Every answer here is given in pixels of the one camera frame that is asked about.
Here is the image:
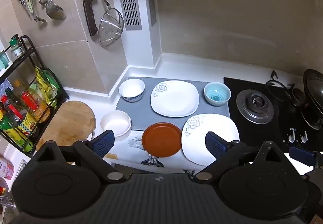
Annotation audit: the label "yellow snack packet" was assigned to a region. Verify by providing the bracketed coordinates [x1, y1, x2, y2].
[34, 66, 55, 106]

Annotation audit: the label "dark bottle with red cap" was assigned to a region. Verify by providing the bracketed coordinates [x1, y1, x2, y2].
[1, 95, 27, 127]

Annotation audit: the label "white bowl with blue pattern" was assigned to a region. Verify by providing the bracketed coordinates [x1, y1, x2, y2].
[119, 79, 146, 103]

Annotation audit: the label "brown round plate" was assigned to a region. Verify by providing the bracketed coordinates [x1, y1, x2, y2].
[142, 122, 182, 158]

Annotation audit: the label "grey mat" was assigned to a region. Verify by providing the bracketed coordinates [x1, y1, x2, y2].
[115, 77, 232, 131]

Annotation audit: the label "round gas burner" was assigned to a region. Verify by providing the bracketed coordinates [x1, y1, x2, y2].
[236, 89, 275, 125]

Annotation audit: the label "plain white bowl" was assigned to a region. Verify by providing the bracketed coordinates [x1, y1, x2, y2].
[100, 110, 132, 142]

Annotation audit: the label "black wire rack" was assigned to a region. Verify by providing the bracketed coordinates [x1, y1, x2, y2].
[0, 35, 70, 159]

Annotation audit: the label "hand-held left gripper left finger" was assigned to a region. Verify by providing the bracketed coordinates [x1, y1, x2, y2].
[33, 129, 127, 184]

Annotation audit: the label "green bottle with yellow label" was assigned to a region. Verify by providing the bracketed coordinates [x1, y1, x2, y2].
[0, 110, 34, 152]

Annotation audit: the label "green snack packet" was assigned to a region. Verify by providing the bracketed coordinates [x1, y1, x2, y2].
[44, 69, 61, 110]

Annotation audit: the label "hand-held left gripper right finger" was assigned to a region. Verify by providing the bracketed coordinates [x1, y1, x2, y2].
[190, 132, 286, 183]

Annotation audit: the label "steel faucet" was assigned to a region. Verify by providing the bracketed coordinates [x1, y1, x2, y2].
[0, 193, 19, 212]

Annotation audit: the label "round wooden cutting board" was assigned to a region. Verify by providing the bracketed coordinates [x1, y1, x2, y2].
[35, 100, 96, 152]

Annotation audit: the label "spice jar with green cap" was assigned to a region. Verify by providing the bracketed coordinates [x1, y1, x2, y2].
[9, 37, 25, 58]

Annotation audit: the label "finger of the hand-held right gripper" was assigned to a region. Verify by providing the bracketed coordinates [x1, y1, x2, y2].
[288, 146, 323, 167]

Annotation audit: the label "black gas stove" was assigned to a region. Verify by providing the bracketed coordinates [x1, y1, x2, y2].
[223, 76, 323, 154]

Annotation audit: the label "black pan support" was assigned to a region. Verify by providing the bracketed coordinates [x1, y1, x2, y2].
[265, 69, 306, 109]

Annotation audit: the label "teal glass jar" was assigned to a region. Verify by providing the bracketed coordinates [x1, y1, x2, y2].
[0, 50, 9, 71]

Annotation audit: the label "light blue bowl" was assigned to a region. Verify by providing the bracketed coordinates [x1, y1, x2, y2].
[203, 82, 232, 107]

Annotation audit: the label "pink packet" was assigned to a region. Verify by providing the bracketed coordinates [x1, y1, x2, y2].
[0, 155, 16, 181]

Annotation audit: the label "steel mesh strainer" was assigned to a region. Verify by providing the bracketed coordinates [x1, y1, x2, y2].
[95, 0, 125, 47]

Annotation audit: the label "black wok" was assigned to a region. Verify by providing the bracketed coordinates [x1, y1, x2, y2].
[301, 69, 323, 130]

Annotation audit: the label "white square floral plate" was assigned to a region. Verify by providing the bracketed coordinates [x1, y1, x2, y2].
[150, 80, 200, 118]
[181, 114, 240, 166]

